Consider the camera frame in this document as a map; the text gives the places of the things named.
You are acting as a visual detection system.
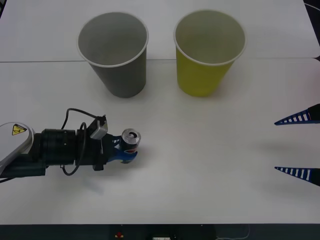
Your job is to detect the blue drink can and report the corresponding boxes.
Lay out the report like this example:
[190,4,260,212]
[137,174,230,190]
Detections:
[118,128,142,165]

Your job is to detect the yellow-green plastic bin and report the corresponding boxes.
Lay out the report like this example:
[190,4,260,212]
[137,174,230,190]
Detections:
[173,9,247,98]

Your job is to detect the thin white cable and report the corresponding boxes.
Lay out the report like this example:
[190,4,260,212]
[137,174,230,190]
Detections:
[215,224,251,240]

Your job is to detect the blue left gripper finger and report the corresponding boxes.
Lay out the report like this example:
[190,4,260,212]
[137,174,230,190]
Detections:
[110,134,123,151]
[107,148,138,165]

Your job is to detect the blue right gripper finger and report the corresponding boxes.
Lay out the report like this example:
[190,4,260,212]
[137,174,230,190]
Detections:
[273,103,320,126]
[273,166,320,187]

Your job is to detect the grey plastic bin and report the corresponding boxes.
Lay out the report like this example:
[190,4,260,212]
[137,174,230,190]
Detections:
[76,11,150,99]

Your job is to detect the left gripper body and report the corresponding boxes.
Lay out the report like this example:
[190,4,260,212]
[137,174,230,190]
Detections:
[76,133,119,172]

